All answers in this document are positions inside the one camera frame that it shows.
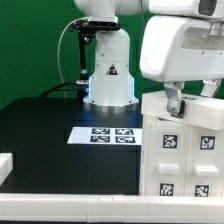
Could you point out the white front rail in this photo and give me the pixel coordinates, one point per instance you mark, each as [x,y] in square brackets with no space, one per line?
[118,209]

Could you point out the white cabinet drawer box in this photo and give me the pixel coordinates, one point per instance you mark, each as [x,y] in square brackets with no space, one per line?
[197,111]

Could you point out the black camera on stand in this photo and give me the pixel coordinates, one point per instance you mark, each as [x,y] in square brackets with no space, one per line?
[87,29]

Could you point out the white left rail piece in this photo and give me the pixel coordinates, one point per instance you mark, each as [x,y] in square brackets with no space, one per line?
[6,166]

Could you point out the large white cabinet body box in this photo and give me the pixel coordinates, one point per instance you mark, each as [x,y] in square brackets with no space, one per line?
[150,123]

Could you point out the white marker sheet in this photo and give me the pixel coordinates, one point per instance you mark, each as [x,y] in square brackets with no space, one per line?
[105,135]

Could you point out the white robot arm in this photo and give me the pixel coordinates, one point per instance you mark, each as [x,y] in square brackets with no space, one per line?
[111,85]

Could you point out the small white cabinet panel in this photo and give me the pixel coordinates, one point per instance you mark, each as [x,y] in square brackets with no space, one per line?
[168,152]

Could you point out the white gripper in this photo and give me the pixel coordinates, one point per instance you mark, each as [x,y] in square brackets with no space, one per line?
[178,49]

